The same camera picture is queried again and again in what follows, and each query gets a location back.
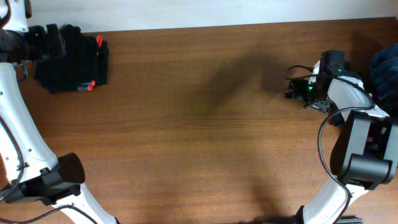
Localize black t-shirt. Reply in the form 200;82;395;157
34;24;95;93

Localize black garment red band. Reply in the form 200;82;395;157
76;35;109;91

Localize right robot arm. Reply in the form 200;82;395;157
285;50;397;223

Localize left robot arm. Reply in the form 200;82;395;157
1;24;117;223

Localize blue denim garment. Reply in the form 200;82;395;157
369;44;397;108

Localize black clothes pile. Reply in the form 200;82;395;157
326;65;397;121

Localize black left camera cable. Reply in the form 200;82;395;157
0;0;99;224

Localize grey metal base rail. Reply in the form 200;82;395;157
336;217;363;224

